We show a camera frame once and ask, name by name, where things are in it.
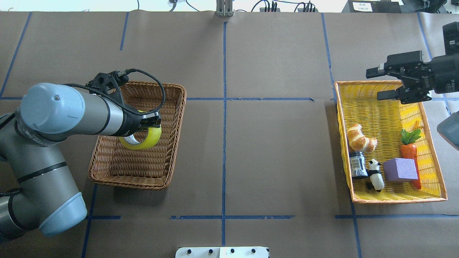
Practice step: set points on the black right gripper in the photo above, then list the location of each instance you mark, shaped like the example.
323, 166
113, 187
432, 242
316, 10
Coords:
438, 77

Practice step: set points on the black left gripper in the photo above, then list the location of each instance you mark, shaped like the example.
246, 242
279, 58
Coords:
133, 122

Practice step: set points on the yellow tape roll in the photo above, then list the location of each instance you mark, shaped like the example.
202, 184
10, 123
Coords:
151, 138

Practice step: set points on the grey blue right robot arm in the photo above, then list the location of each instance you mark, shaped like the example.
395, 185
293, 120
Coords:
450, 40

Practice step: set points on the yellow plastic basket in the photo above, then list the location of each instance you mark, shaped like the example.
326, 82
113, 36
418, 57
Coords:
357, 104

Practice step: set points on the brown wicker basket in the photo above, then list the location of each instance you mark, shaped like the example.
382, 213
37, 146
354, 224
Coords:
112, 164

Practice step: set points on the toy croissant bread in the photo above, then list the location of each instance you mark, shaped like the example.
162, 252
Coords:
358, 141

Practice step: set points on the toy carrot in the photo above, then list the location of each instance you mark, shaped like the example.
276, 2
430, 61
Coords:
409, 150

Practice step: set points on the purple foam block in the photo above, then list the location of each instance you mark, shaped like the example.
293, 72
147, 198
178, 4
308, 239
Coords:
400, 170

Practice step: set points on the small dark can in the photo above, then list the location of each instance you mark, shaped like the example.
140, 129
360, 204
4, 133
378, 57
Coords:
357, 164

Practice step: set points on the toy panda figure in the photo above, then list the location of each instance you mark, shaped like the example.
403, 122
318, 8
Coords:
375, 180

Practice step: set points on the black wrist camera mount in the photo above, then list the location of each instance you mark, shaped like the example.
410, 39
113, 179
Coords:
108, 86

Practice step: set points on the aluminium frame post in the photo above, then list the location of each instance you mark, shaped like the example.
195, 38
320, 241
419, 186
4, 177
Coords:
224, 8

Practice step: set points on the white column mount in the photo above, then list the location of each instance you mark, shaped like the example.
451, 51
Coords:
223, 252

